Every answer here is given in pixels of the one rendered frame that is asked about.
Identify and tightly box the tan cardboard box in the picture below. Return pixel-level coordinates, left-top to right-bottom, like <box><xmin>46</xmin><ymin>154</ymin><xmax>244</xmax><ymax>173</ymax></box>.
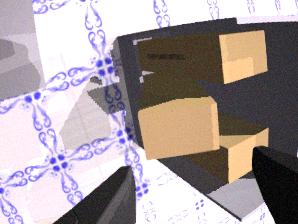
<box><xmin>138</xmin><ymin>73</ymin><xmax>220</xmax><ymax>160</ymax></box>
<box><xmin>137</xmin><ymin>30</ymin><xmax>267</xmax><ymax>84</ymax></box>
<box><xmin>182</xmin><ymin>111</ymin><xmax>269</xmax><ymax>184</ymax></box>

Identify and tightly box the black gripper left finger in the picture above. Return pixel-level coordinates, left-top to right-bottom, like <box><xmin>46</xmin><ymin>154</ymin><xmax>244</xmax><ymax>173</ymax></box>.
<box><xmin>53</xmin><ymin>165</ymin><xmax>137</xmax><ymax>224</ymax></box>

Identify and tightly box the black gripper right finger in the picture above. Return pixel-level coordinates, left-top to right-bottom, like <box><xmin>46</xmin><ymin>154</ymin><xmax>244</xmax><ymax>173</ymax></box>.
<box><xmin>251</xmin><ymin>145</ymin><xmax>298</xmax><ymax>224</ymax></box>

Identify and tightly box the grey open bin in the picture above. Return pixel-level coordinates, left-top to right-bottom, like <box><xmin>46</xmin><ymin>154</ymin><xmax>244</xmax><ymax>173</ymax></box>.
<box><xmin>117</xmin><ymin>15</ymin><xmax>298</xmax><ymax>222</ymax></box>

